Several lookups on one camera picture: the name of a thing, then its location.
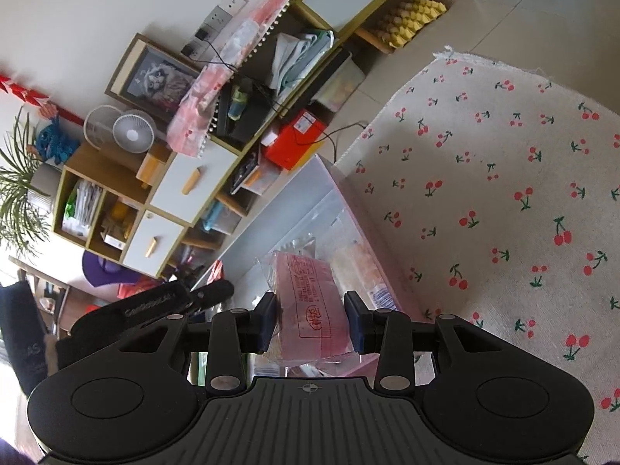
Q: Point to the folded pale cloths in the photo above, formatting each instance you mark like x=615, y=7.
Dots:
x=295, y=58

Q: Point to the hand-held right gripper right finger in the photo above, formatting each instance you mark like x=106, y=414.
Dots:
x=352, y=324

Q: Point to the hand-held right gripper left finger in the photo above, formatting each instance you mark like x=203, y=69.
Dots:
x=269, y=324

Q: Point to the wooden TV cabinet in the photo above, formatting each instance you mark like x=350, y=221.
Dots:
x=97, y=160

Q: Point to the pink box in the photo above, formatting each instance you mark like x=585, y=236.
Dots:
x=300, y=203

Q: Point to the black storage box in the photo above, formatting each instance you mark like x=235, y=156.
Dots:
x=237, y=111

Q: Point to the blue knit toy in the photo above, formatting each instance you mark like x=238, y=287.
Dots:
x=53, y=143

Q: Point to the purple hat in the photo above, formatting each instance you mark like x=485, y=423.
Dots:
x=106, y=271

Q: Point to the orange cardboard box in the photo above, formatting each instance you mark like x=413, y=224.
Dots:
x=155, y=169

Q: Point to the pink puffed snack packet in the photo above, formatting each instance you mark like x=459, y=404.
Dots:
x=310, y=300

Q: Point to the yellow egg tray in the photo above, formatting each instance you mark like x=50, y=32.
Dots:
x=411, y=22

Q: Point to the framed cat picture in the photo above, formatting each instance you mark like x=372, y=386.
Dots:
x=155, y=80

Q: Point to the white desk fan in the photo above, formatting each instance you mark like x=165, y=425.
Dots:
x=133, y=133

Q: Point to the black printed cloth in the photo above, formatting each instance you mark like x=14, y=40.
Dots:
x=22, y=339

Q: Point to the clear bin with blue lid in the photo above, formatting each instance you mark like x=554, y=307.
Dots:
x=218, y=218

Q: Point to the stack of paper bags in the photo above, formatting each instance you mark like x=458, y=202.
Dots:
x=82, y=208

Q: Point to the clear storage bin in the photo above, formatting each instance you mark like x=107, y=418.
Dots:
x=339, y=82

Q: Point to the white wall outlet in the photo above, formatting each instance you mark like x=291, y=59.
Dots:
x=235, y=1
x=214, y=20
x=193, y=47

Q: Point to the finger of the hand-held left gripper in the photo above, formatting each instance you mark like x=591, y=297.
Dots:
x=215, y=293

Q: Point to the green potted plant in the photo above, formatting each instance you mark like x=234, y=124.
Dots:
x=19, y=184

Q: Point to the red box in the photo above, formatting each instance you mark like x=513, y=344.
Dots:
x=295, y=138

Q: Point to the red paper garland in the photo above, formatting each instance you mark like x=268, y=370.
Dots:
x=29, y=94

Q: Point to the pink cloth with pompom trim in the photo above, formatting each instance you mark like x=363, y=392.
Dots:
x=218, y=92

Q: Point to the small clear blue packet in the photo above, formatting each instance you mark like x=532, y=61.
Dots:
x=382, y=298

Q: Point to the cherry print cloth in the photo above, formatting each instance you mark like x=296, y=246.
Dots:
x=484, y=179

